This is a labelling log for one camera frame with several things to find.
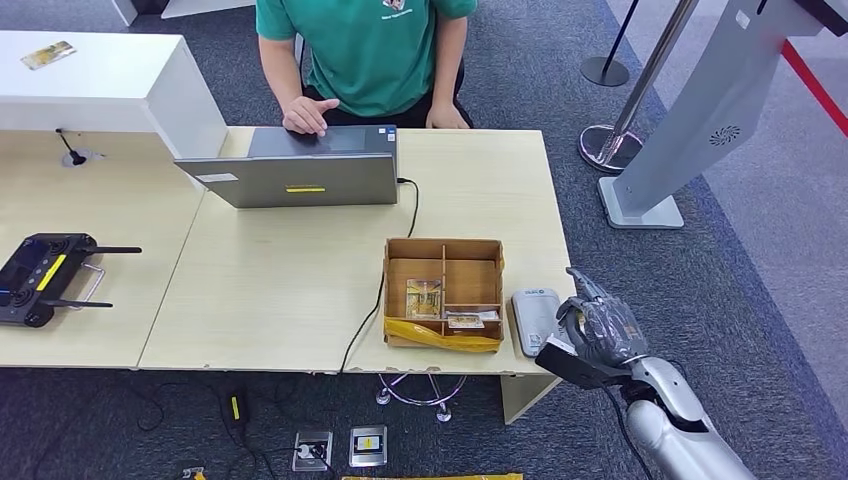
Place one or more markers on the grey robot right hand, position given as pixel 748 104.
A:
pixel 609 331

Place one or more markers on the printed room key card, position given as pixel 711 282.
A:
pixel 466 322

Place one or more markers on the brown divided card box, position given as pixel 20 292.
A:
pixel 474 278

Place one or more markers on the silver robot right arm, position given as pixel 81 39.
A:
pixel 669 430

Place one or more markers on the person's right forearm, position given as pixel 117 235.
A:
pixel 281 73

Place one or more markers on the person's left forearm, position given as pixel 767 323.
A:
pixel 450 63

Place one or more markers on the pale card in box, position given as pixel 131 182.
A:
pixel 493 315

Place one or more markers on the yellow card in box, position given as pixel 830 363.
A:
pixel 424 298

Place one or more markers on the person's left hand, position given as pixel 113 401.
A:
pixel 446 118

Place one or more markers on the person's hand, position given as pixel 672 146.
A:
pixel 446 118
pixel 305 118

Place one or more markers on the person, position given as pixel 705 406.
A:
pixel 371 60

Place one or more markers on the person's right hand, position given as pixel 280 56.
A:
pixel 305 118

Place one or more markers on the yellow card on counter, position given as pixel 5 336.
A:
pixel 48 55

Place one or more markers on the desk leg panel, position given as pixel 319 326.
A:
pixel 523 397

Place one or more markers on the chrome chair base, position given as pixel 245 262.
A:
pixel 442 412

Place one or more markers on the silver kiosk stand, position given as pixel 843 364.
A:
pixel 715 99

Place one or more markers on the floor socket with yellow label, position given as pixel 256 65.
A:
pixel 368 446

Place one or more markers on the chrome stanchion pole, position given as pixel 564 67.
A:
pixel 656 60

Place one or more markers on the red barrier belt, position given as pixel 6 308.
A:
pixel 815 86

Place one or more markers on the floor socket with plug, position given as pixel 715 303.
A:
pixel 312 452

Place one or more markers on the grey laptop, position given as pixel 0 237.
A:
pixel 298 175

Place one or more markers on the grey office chair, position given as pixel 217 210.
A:
pixel 301 60

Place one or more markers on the white cabinet base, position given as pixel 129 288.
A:
pixel 205 5

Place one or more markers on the small black desk microphone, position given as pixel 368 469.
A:
pixel 77 159

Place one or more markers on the white counter block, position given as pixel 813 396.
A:
pixel 99 86

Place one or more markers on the black remote controller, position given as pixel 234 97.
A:
pixel 40 272

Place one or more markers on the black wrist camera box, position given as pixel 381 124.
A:
pixel 573 368

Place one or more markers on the black stanchion post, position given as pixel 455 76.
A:
pixel 604 71

